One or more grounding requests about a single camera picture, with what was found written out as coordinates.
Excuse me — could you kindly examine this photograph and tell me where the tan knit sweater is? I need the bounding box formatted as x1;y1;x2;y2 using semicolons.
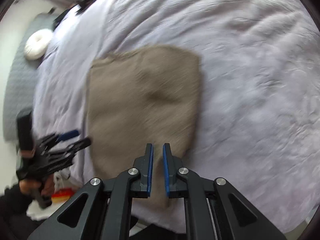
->
87;45;201;210

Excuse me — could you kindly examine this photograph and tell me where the person black sleeve forearm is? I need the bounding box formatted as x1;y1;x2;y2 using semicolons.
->
1;184;46;239

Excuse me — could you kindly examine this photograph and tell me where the person left hand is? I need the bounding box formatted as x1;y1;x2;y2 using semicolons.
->
18;174;55;197

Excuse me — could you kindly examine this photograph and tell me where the red yellow box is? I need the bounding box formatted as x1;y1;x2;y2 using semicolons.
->
51;188;75;203

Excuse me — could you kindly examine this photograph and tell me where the white round pleated cushion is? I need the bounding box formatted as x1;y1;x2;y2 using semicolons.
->
24;29;54;61

